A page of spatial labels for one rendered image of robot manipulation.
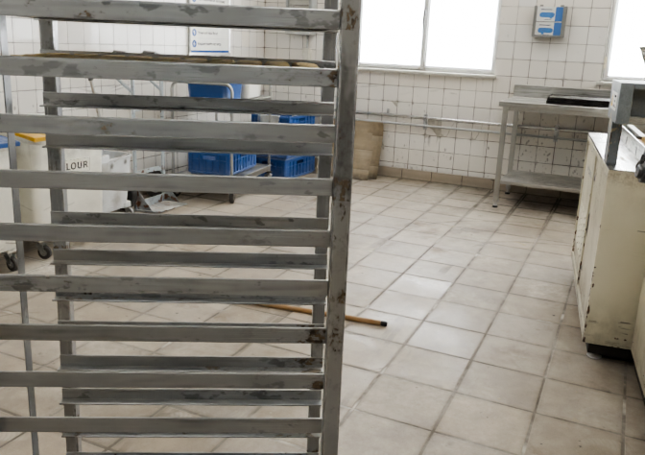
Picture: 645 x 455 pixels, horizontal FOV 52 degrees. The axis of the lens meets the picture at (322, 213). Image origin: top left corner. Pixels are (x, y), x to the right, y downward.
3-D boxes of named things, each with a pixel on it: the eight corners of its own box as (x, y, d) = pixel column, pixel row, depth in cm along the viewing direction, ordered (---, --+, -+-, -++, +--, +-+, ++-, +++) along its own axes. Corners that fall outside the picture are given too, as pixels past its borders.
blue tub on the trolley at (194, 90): (203, 97, 552) (203, 77, 548) (245, 100, 538) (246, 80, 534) (182, 99, 525) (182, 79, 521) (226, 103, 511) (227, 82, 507)
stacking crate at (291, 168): (280, 167, 686) (281, 148, 681) (315, 172, 669) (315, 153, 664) (249, 177, 635) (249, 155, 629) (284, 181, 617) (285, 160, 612)
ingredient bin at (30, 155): (44, 264, 375) (35, 129, 356) (-30, 245, 403) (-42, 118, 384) (113, 241, 422) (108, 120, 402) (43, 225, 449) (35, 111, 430)
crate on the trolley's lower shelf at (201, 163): (217, 162, 597) (217, 140, 592) (256, 166, 587) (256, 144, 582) (187, 174, 545) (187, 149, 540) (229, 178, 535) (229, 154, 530)
